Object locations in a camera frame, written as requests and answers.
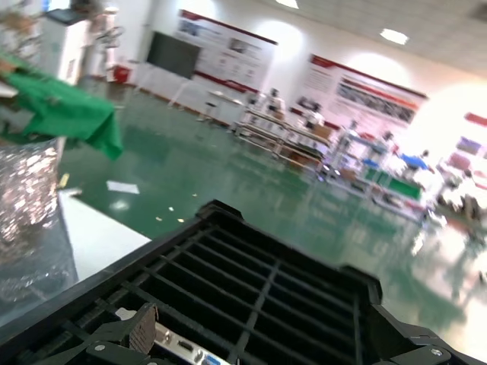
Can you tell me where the metal shelf rack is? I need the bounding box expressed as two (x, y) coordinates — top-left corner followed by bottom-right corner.
(232, 107), (333, 170)

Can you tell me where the green table cloth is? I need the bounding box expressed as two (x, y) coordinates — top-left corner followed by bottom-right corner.
(0, 52), (125, 160)

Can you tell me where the white humanoid robot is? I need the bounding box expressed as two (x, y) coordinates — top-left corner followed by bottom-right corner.
(265, 87), (286, 117)
(304, 106), (326, 131)

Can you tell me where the green storage bin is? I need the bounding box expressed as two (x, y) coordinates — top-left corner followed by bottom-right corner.
(386, 177), (424, 201)

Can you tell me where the white tripod stand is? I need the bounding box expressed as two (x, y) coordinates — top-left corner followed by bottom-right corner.
(133, 62), (193, 110)

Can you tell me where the grey transparent antistatic bag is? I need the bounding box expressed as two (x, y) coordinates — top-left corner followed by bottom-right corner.
(0, 137), (80, 306)

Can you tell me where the white mobile robot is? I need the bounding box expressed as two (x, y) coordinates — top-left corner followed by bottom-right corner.
(91, 5), (123, 83)

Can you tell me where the black display screen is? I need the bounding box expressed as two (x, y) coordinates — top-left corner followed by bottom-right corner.
(145, 30), (202, 81)

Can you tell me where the graphics card with metal bracket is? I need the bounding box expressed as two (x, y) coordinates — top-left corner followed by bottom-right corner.
(113, 306), (234, 365)

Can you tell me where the white floor paper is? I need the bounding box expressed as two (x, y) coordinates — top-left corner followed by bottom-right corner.
(106, 180), (140, 194)

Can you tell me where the small white table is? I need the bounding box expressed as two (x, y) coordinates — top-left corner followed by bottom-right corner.
(207, 89), (249, 125)

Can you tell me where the white cabinet machine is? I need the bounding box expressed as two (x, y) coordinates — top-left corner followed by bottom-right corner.
(40, 7), (93, 87)

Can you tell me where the black slotted plastic container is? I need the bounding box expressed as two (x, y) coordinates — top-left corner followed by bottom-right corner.
(0, 199), (487, 365)

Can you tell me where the metal stool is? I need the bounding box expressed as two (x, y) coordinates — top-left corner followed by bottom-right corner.
(196, 100), (218, 123)

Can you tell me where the metal rack with bins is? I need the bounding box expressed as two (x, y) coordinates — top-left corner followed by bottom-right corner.
(325, 128), (429, 224)

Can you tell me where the red bordered wall poster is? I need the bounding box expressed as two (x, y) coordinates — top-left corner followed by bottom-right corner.
(173, 9), (279, 94)

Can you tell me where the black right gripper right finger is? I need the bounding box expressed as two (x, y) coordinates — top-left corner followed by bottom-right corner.
(382, 344), (487, 365)

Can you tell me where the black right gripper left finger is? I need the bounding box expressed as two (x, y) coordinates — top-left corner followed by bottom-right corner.
(14, 302), (163, 365)

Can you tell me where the blue storage bin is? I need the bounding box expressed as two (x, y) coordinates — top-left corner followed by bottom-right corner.
(399, 152), (434, 171)

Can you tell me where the large photo wall poster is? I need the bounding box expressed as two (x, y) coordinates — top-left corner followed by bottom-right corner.
(295, 52), (430, 131)

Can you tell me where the red box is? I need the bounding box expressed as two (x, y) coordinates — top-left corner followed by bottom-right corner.
(113, 64), (132, 84)

